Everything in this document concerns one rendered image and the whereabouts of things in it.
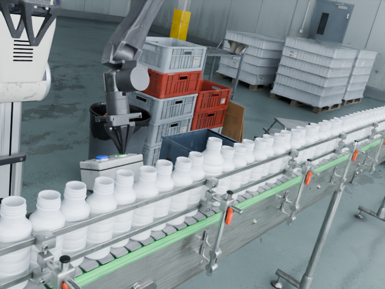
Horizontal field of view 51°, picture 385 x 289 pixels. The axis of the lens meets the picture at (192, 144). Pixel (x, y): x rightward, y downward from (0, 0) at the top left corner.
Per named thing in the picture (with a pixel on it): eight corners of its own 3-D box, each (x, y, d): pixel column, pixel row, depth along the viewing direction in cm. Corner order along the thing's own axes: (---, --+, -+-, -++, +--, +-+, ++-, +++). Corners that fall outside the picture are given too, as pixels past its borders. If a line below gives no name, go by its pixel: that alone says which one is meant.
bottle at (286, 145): (268, 170, 145) (280, 127, 139) (283, 176, 143) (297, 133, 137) (262, 175, 140) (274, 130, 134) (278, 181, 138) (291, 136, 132)
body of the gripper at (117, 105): (142, 119, 104) (140, 90, 103) (111, 123, 96) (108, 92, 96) (126, 120, 108) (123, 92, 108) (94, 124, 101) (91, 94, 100)
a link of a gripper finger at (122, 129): (145, 151, 105) (141, 114, 104) (124, 155, 99) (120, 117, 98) (127, 151, 109) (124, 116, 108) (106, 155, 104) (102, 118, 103)
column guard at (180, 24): (175, 53, 1089) (183, 11, 1052) (165, 49, 1111) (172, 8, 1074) (185, 53, 1119) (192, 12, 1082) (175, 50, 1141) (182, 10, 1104)
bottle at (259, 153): (245, 182, 131) (258, 135, 126) (260, 190, 128) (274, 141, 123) (235, 186, 127) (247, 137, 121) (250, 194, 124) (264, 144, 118)
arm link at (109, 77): (116, 69, 105) (97, 69, 101) (133, 66, 100) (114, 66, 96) (119, 96, 106) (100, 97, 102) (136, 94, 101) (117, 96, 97)
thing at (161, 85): (160, 99, 341) (164, 73, 333) (124, 85, 360) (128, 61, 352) (199, 93, 390) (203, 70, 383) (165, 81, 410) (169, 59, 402)
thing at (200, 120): (191, 133, 414) (195, 113, 406) (161, 120, 435) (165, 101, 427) (223, 126, 461) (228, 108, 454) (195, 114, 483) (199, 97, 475)
